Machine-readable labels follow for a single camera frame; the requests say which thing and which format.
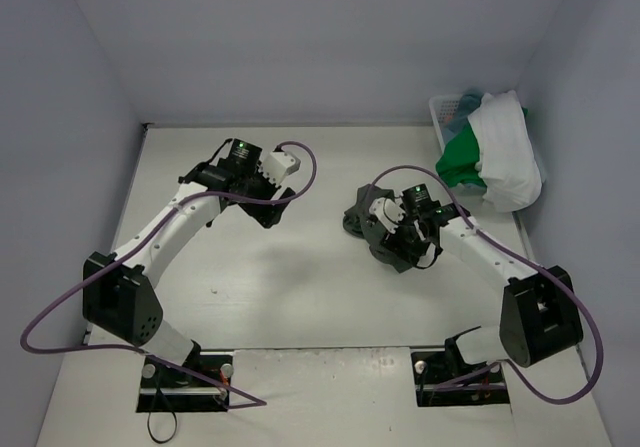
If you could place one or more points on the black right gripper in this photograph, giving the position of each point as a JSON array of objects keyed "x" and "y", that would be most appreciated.
[{"x": 382, "y": 237}]

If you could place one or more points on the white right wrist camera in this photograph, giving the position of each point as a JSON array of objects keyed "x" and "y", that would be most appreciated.
[{"x": 388, "y": 212}]

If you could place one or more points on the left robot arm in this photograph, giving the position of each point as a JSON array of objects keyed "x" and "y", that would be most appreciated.
[{"x": 121, "y": 298}]

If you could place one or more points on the light blue garment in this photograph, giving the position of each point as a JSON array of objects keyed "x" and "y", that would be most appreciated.
[{"x": 469, "y": 101}]

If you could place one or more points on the green t shirt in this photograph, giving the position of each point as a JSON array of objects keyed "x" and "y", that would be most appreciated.
[{"x": 457, "y": 164}]

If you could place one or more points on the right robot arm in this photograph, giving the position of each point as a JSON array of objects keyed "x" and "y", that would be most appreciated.
[{"x": 537, "y": 318}]

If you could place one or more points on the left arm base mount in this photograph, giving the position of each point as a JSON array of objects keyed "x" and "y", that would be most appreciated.
[{"x": 165, "y": 390}]

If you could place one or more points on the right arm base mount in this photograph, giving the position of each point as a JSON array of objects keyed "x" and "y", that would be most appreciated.
[{"x": 439, "y": 382}]

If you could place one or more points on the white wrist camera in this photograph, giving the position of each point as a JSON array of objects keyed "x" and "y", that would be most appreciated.
[
  {"x": 278, "y": 165},
  {"x": 388, "y": 212}
]

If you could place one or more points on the grey t shirt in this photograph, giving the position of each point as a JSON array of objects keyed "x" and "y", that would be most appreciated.
[{"x": 415, "y": 201}]

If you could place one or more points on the white t shirt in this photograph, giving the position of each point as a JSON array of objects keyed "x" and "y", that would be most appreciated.
[{"x": 507, "y": 164}]

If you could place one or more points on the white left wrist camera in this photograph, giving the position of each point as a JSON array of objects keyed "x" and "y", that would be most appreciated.
[{"x": 278, "y": 165}]

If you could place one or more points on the white laundry basket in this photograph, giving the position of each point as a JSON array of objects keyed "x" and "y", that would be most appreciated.
[{"x": 442, "y": 109}]

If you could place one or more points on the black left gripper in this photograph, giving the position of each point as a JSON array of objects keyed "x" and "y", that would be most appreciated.
[{"x": 267, "y": 207}]

